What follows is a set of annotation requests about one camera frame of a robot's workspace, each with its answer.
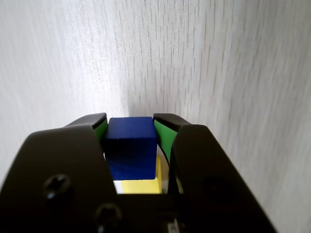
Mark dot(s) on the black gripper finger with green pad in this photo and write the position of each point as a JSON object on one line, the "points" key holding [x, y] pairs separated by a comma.
{"points": [[206, 170]]}

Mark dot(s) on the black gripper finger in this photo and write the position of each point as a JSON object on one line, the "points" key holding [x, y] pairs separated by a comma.
{"points": [[60, 157]]}

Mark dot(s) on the yellow cube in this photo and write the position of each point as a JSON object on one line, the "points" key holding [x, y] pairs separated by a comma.
{"points": [[145, 187]]}

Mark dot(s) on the blue cube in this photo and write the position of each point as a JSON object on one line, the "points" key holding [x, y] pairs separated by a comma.
{"points": [[131, 145]]}

